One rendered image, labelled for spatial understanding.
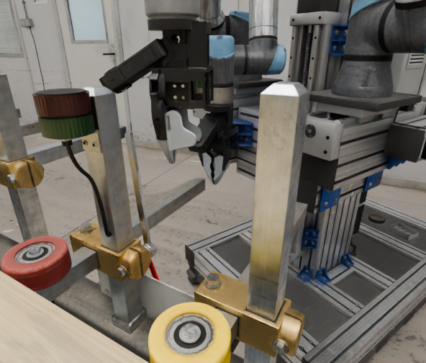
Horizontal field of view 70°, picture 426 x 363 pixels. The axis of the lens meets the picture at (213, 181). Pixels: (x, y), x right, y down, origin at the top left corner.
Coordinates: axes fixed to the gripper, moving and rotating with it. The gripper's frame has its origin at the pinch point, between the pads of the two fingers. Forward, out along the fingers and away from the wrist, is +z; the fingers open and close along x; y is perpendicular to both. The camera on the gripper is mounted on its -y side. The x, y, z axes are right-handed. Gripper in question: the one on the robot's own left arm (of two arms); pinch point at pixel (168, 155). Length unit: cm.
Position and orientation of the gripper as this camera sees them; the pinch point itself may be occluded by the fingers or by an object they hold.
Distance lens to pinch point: 51.6
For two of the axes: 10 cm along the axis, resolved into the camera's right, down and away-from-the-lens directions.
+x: 1.7, -4.0, 9.0
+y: 9.8, 0.7, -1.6
